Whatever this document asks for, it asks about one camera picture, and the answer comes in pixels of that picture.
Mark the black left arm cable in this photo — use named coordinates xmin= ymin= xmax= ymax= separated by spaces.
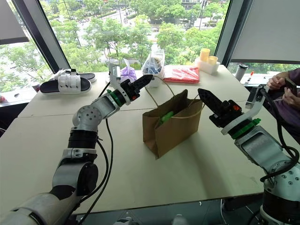
xmin=70 ymin=79 xmax=114 ymax=225

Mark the clear plastic bag with items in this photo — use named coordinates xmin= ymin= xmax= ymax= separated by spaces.
xmin=141 ymin=50 xmax=166 ymax=79

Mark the black and white slipper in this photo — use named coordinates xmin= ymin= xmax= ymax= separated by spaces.
xmin=50 ymin=68 xmax=98 ymax=83
xmin=39 ymin=70 xmax=92 ymax=95

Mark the red folded plastic bag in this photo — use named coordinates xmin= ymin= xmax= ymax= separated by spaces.
xmin=163 ymin=65 xmax=201 ymax=84

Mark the green plush toy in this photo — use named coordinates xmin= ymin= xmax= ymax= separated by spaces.
xmin=156 ymin=111 xmax=175 ymax=128

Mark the person in purple shirt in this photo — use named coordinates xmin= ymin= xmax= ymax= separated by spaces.
xmin=267 ymin=67 xmax=300 ymax=141

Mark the purple plastic bag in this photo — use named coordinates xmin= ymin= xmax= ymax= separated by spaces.
xmin=120 ymin=66 xmax=137 ymax=83

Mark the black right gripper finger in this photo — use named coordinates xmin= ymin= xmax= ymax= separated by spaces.
xmin=197 ymin=88 xmax=225 ymax=109
xmin=198 ymin=91 xmax=221 ymax=114

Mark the person's right hand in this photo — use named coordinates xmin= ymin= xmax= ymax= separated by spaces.
xmin=267 ymin=71 xmax=293 ymax=91

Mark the white tumbler with black lid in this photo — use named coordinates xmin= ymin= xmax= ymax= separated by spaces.
xmin=234 ymin=63 xmax=248 ymax=82

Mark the dark smartphone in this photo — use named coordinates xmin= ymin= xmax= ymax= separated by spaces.
xmin=284 ymin=77 xmax=298 ymax=96

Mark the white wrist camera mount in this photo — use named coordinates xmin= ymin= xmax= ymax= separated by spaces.
xmin=221 ymin=84 xmax=268 ymax=135
xmin=108 ymin=61 xmax=132 ymax=105

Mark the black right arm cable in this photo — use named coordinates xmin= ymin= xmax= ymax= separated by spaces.
xmin=259 ymin=88 xmax=300 ymax=182

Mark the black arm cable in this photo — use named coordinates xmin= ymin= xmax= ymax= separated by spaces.
xmin=259 ymin=88 xmax=300 ymax=182
xmin=70 ymin=79 xmax=114 ymax=225

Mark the dark window frame post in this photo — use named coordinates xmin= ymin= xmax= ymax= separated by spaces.
xmin=10 ymin=0 xmax=78 ymax=74
xmin=214 ymin=0 xmax=249 ymax=67

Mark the grey roller blind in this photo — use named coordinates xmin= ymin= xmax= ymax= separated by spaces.
xmin=231 ymin=0 xmax=300 ymax=64
xmin=0 ymin=0 xmax=30 ymax=46

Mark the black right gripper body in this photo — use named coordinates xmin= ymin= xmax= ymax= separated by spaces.
xmin=209 ymin=99 xmax=245 ymax=128

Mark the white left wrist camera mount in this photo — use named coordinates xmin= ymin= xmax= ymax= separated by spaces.
xmin=108 ymin=61 xmax=132 ymax=105

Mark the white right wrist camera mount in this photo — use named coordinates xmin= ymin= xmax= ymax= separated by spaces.
xmin=221 ymin=84 xmax=268 ymax=135

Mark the pale rounded shape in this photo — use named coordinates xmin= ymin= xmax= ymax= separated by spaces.
xmin=172 ymin=214 xmax=188 ymax=225
xmin=115 ymin=216 xmax=135 ymax=225

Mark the brown paper bag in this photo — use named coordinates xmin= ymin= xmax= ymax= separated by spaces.
xmin=142 ymin=75 xmax=206 ymax=160

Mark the white rectangular tray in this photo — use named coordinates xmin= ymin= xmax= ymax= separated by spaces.
xmin=195 ymin=57 xmax=221 ymax=75

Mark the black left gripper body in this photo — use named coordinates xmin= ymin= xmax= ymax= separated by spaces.
xmin=120 ymin=79 xmax=142 ymax=102

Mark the tall yellow cup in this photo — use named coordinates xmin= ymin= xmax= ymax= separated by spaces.
xmin=199 ymin=48 xmax=211 ymax=62

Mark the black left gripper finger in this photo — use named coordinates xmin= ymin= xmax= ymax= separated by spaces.
xmin=135 ymin=76 xmax=154 ymax=92
xmin=133 ymin=74 xmax=154 ymax=88

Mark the person's left hand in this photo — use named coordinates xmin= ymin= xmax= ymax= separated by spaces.
xmin=282 ymin=90 xmax=300 ymax=107

